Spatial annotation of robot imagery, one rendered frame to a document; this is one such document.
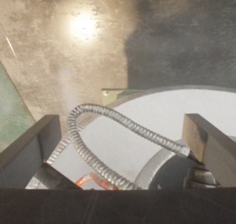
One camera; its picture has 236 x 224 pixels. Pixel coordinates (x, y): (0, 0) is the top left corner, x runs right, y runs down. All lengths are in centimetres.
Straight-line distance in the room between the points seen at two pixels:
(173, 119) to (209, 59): 49
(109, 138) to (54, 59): 67
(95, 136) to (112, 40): 54
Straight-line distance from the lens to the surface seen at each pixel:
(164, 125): 63
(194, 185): 32
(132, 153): 55
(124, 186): 27
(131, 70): 100
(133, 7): 89
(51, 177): 34
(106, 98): 112
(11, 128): 183
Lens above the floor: 87
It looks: 48 degrees down
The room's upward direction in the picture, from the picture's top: 170 degrees counter-clockwise
